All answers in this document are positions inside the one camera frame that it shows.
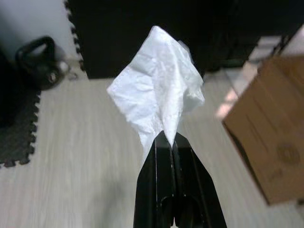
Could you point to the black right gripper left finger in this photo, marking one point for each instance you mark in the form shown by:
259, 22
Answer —
156, 180

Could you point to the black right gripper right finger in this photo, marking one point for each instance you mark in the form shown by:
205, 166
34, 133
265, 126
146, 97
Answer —
194, 185

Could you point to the white tissue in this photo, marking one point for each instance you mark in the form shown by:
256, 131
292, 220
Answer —
161, 90

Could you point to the brown closed cardboard box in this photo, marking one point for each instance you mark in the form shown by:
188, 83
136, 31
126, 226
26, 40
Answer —
273, 123

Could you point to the black foam puzzle mat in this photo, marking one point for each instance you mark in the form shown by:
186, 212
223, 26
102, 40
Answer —
118, 35
16, 128

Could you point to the black kettlebell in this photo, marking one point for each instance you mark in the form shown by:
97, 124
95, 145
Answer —
45, 73

